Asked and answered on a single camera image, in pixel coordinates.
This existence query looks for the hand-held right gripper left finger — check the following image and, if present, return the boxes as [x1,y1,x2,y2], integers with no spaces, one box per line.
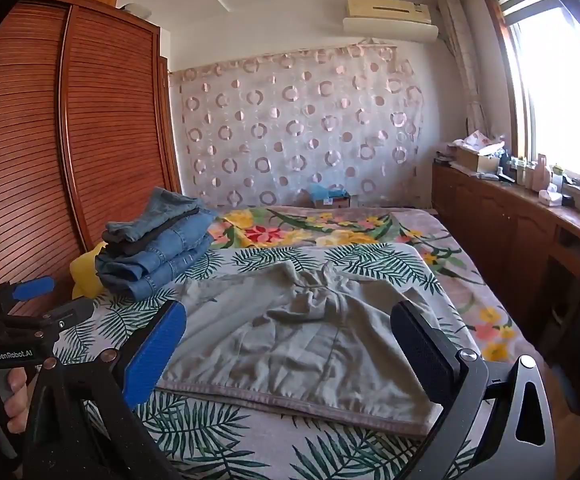
[22,300,187,480]

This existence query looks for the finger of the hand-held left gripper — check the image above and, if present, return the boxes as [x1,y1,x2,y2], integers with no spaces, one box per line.
[0,276,56,313]
[0,299,95,342]

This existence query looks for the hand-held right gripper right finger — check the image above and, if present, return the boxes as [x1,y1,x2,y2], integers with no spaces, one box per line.
[390,300,557,480]

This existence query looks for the grey pants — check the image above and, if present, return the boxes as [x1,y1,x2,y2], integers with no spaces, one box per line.
[156,260,446,437]

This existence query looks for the person's left hand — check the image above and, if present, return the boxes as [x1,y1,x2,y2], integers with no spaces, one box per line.
[0,367,32,443]

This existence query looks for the yellow cloth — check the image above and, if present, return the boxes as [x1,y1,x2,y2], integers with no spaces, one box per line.
[70,241,109,301]

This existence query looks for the blue denim folded jeans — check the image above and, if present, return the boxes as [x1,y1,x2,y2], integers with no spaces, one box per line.
[95,220,218,302]

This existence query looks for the palm leaf printed sheet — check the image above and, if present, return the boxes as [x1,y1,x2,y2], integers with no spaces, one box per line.
[55,242,481,480]

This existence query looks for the faded blue folded jeans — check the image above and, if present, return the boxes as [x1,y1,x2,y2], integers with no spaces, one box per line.
[102,186,217,242]

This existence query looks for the long wooden cabinet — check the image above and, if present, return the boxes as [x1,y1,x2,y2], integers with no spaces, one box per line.
[431,157,580,413]

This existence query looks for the floral blanket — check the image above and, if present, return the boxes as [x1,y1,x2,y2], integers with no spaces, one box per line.
[207,205,536,367]

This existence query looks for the wooden slatted wardrobe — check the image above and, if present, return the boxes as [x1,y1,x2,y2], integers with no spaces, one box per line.
[0,0,183,321]

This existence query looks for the cardboard box with blue contents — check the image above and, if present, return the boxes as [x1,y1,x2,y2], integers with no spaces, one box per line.
[310,183,351,209]

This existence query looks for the open cardboard box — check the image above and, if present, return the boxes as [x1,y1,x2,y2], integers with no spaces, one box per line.
[452,145,502,174]

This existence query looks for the white tissue box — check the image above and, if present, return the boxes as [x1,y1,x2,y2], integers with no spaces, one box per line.
[540,182,564,207]

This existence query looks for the crumpled printed paper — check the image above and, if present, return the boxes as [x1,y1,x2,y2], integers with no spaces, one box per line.
[462,130,509,155]

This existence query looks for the circle patterned curtain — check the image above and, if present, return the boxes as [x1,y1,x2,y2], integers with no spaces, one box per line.
[169,42,433,211]

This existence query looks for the tied window curtain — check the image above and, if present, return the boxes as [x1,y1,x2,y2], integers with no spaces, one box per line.
[438,0,489,137]

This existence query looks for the window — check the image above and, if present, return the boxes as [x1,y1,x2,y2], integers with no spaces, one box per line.
[480,0,580,187]

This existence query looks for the wall air conditioner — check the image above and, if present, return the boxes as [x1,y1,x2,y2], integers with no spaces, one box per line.
[342,0,440,42]

